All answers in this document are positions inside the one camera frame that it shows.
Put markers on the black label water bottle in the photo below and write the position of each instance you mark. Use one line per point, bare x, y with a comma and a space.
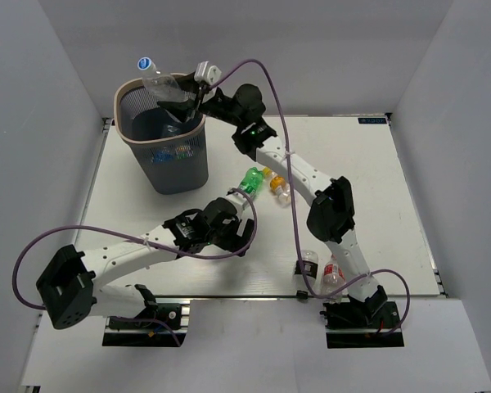
310, 262

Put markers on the blue label water bottle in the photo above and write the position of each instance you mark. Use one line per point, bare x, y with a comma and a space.
162, 156

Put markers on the green Sprite bottle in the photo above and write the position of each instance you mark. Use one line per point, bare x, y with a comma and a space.
252, 182
183, 152

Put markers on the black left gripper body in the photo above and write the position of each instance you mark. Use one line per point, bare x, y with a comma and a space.
228, 239

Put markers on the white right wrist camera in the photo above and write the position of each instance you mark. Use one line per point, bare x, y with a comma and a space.
207, 73

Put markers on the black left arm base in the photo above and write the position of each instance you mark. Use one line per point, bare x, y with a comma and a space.
163, 325

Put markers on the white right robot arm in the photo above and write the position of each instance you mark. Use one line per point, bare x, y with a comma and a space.
331, 203

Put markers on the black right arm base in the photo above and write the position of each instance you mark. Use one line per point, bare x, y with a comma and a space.
347, 329

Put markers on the blue table corner label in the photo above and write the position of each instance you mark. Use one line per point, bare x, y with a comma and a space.
372, 120

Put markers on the blue orange label bottle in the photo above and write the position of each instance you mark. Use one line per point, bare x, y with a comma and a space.
170, 131

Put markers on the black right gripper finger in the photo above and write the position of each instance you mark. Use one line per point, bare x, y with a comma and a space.
188, 84
181, 111

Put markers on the red cap clear bottle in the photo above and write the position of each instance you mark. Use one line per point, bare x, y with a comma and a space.
332, 277

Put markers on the clear unlabelled plastic bottle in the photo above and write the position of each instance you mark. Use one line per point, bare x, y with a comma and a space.
164, 88

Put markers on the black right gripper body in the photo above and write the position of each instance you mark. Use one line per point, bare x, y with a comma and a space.
219, 106

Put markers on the grey mesh waste bin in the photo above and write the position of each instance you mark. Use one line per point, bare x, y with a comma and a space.
139, 120

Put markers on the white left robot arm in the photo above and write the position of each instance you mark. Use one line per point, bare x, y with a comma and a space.
77, 284

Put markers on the orange label clear bottle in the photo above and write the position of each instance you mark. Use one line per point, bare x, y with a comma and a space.
278, 186

